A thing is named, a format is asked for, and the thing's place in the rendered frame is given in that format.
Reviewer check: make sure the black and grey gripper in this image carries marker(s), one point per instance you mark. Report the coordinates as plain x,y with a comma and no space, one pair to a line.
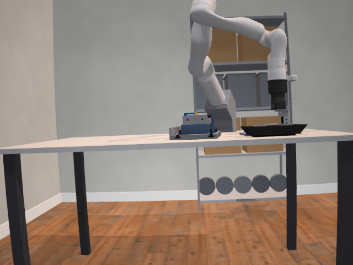
277,86

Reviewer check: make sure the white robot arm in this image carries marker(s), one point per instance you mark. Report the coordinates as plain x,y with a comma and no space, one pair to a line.
204,17

